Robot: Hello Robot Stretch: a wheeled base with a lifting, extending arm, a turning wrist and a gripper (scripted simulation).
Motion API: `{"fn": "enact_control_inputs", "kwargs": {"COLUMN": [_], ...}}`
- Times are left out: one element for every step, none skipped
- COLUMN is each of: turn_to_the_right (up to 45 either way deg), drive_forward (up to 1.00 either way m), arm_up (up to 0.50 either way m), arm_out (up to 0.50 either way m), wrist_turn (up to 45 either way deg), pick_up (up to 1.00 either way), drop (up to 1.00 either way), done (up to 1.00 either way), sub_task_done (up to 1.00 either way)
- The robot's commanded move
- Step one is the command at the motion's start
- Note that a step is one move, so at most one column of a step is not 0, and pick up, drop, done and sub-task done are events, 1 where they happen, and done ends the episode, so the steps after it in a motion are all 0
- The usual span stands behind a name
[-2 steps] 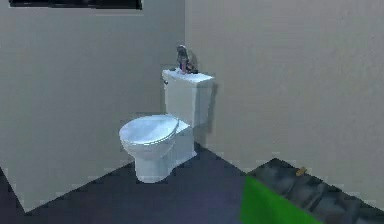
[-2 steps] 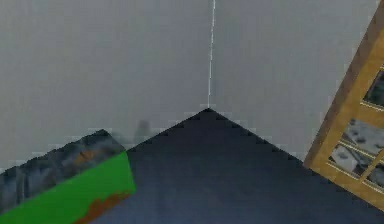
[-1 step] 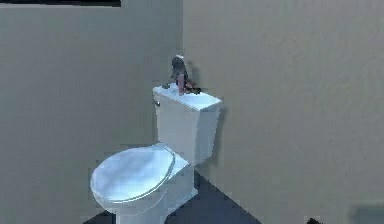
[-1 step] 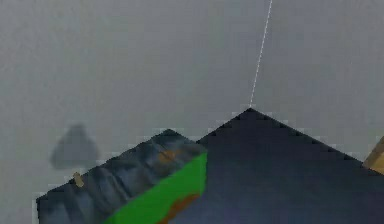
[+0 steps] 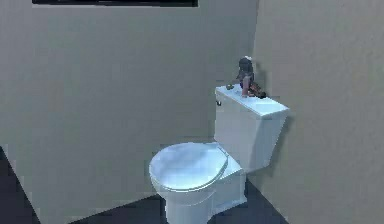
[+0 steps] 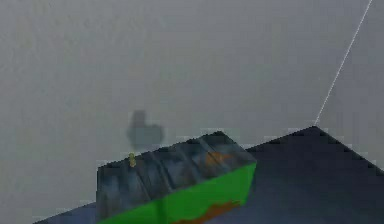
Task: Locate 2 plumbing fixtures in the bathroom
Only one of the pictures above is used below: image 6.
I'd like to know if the green box with dark top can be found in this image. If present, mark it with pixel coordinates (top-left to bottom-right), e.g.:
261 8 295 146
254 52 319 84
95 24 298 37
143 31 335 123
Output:
95 130 258 224

